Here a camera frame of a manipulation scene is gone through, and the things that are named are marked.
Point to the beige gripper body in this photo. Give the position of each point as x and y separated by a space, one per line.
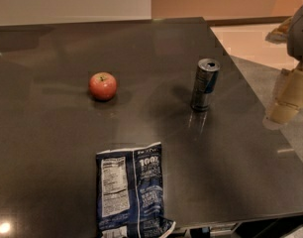
300 34

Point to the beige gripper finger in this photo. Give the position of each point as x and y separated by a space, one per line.
281 113

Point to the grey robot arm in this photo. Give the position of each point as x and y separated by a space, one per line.
294 49

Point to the silver blue redbull can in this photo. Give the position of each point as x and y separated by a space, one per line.
205 79

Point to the blue chip bag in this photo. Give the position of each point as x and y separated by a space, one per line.
130 194

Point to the red apple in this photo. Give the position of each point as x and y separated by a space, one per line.
103 86

